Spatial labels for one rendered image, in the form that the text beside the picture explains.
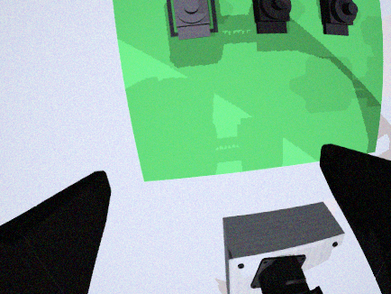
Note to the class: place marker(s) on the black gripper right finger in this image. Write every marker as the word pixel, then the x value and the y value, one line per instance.
pixel 361 185

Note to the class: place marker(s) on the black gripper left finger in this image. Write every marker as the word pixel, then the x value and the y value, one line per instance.
pixel 52 248

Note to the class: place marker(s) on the green flat deck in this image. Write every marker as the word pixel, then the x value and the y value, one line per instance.
pixel 275 81

